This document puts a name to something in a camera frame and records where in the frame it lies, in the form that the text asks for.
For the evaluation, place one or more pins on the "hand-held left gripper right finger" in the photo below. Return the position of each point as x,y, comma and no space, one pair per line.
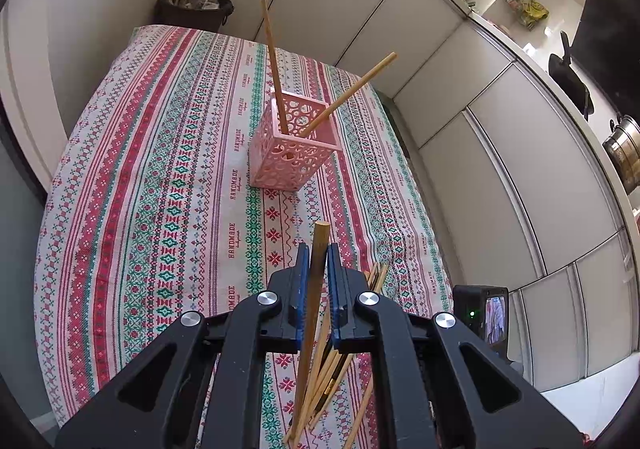
334,281

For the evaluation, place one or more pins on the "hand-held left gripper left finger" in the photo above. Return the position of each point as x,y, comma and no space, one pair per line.
302,281

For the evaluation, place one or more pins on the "long bamboo chopstick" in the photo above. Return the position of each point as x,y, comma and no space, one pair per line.
315,279
350,91
272,54

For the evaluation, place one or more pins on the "bunch of wooden chopsticks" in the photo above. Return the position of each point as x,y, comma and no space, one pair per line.
327,369

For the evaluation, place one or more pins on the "pink perforated plastic holder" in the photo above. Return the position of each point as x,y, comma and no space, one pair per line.
280,159

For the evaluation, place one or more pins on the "white kitchen cabinets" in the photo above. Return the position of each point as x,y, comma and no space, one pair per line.
500,154

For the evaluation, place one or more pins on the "red green patterned tablecloth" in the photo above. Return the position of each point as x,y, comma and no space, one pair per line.
150,179

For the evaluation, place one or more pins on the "stainless steel pot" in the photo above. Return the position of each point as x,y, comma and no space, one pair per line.
625,154

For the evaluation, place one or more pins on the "white kitchen countertop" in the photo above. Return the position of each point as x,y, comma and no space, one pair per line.
525,74

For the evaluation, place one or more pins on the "black wok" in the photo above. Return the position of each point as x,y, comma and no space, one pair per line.
570,79

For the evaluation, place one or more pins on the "black trash bin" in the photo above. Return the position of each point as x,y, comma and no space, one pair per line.
200,19

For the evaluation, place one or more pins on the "black range hood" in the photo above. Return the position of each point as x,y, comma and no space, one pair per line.
610,29

